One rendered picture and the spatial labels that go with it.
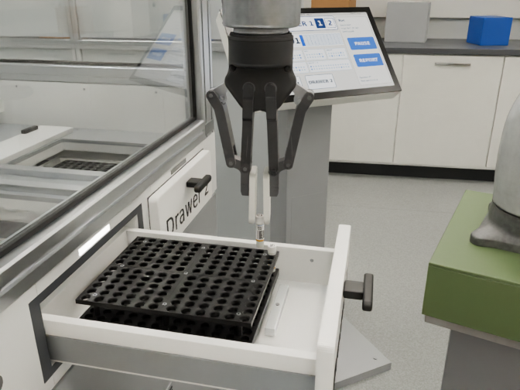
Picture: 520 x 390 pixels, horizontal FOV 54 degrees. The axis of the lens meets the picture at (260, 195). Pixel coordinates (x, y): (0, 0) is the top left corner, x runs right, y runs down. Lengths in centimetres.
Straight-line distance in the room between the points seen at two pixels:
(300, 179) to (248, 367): 113
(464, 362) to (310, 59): 93
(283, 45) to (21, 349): 44
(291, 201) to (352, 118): 198
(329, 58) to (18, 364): 122
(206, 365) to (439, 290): 42
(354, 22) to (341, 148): 202
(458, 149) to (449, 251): 286
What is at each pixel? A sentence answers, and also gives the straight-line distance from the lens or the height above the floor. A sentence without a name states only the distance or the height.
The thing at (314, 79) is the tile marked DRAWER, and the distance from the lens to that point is 151.
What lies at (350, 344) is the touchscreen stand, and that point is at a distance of 198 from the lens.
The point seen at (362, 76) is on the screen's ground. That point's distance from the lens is 160.
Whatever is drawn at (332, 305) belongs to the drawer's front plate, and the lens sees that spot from 58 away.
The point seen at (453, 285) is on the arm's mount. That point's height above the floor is 83.
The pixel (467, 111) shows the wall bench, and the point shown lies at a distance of 366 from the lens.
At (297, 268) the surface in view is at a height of 86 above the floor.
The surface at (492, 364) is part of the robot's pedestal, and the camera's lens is 101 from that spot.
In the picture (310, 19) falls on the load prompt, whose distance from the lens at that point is 164.
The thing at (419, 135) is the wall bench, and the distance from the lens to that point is 365.
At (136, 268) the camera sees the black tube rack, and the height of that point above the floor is 90.
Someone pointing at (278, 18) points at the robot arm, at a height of 122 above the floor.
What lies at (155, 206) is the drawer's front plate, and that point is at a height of 92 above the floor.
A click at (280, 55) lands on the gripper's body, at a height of 119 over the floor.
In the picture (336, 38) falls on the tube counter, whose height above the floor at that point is 111.
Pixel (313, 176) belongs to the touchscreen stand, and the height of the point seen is 68.
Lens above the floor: 125
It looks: 22 degrees down
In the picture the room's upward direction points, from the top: straight up
